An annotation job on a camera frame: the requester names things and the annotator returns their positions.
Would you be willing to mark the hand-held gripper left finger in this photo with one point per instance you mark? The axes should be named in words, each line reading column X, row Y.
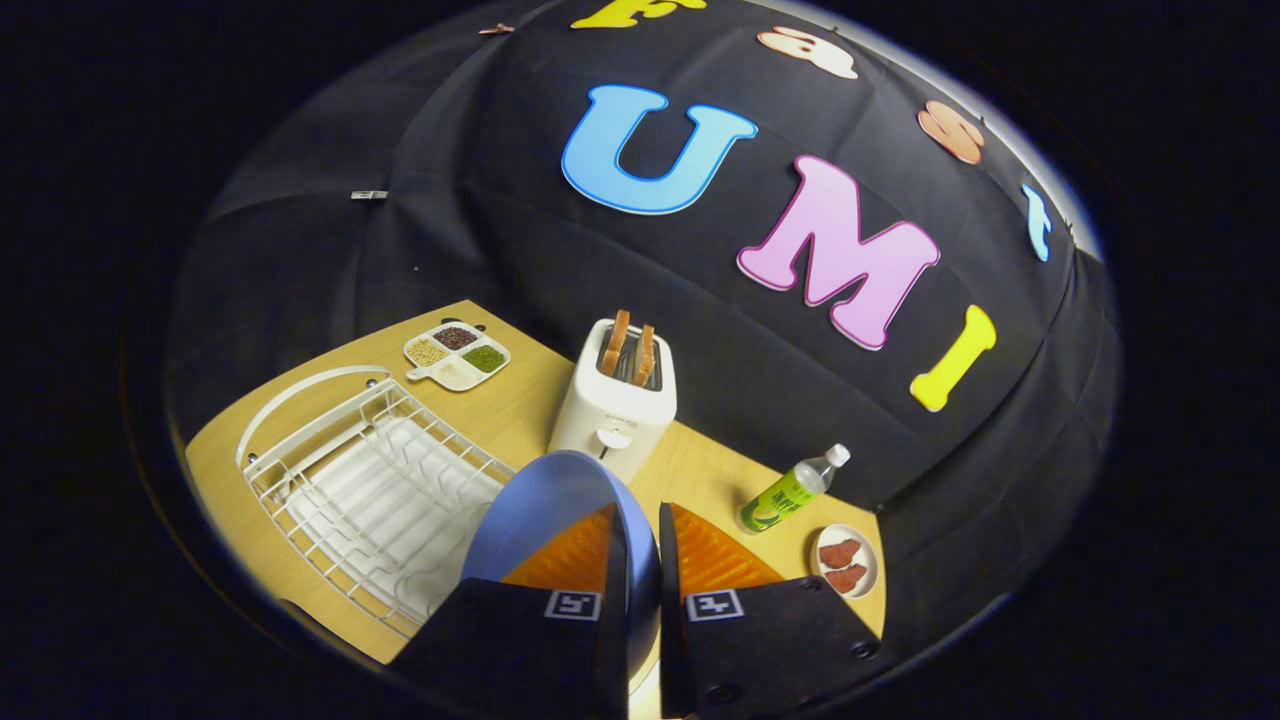
column 617, row 600

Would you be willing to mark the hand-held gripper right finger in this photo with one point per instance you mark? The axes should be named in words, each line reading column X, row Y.
column 668, row 600

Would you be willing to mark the blue plate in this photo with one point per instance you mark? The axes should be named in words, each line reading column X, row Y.
column 550, row 500

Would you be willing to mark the small white plate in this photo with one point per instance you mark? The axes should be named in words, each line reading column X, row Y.
column 868, row 565

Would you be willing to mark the green label drink bottle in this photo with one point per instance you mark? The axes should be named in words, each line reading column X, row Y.
column 785, row 495

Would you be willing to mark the reddish meat piece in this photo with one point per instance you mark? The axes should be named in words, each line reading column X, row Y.
column 840, row 552
column 848, row 577

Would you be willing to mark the white toaster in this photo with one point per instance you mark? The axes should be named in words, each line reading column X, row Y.
column 610, row 420

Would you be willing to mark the toasted bread slice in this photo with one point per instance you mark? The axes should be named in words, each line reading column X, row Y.
column 617, row 345
column 645, row 355

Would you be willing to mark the divided white seasoning tray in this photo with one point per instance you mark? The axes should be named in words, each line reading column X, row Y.
column 450, row 375

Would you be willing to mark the black backdrop cloth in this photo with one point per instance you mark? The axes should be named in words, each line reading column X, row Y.
column 450, row 180

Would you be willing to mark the red clip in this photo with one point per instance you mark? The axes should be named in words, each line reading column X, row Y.
column 495, row 28

